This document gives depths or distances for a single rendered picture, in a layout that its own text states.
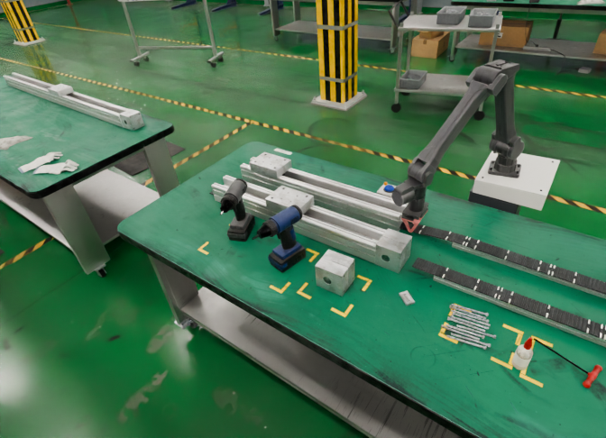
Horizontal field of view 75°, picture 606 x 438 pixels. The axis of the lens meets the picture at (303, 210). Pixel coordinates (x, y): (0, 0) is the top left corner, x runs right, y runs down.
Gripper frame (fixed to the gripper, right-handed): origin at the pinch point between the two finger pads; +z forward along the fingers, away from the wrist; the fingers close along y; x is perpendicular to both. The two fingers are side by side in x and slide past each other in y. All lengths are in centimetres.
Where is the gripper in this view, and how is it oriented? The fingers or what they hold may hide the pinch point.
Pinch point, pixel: (413, 226)
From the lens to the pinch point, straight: 157.1
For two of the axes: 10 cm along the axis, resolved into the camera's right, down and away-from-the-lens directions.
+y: -5.7, 5.3, -6.3
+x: 8.2, 3.0, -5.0
